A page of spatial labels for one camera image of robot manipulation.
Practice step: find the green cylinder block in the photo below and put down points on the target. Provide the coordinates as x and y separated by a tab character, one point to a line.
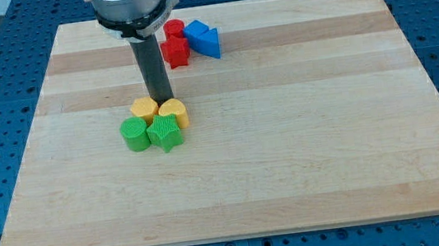
134	132

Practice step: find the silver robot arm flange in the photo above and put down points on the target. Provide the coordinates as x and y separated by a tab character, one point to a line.
133	20

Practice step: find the yellow heart block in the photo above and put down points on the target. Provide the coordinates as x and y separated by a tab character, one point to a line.
178	109

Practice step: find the green star block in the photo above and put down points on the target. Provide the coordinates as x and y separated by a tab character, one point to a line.
165	132

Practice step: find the yellow hexagon block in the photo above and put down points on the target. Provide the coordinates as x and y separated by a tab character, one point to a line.
145	108

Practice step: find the red star block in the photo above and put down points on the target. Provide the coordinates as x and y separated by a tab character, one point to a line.
176	51

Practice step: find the blue wedge block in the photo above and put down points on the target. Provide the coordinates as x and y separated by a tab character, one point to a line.
207	44

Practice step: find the blue cube block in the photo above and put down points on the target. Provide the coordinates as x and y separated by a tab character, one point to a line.
193	30

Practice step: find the light wooden board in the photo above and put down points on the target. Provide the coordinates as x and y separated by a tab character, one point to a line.
317	115

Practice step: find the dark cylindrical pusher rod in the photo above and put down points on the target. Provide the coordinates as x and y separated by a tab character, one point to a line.
150	61

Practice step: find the red cylinder block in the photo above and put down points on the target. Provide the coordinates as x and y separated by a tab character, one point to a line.
174	29

